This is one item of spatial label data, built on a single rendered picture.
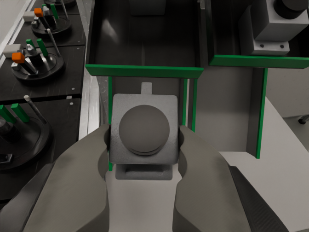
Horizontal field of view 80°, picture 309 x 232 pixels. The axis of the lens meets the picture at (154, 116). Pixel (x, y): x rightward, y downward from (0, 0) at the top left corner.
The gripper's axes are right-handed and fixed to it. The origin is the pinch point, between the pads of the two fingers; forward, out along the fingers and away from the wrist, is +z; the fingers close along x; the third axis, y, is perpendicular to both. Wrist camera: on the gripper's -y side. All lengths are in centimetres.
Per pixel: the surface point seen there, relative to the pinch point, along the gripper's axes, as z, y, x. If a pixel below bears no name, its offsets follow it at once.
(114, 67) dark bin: 9.4, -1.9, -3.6
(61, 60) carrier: 47, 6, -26
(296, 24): 10.0, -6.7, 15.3
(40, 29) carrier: 63, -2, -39
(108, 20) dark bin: 15.9, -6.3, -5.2
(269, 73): 95, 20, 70
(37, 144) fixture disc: 20.5, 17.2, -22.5
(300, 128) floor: 130, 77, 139
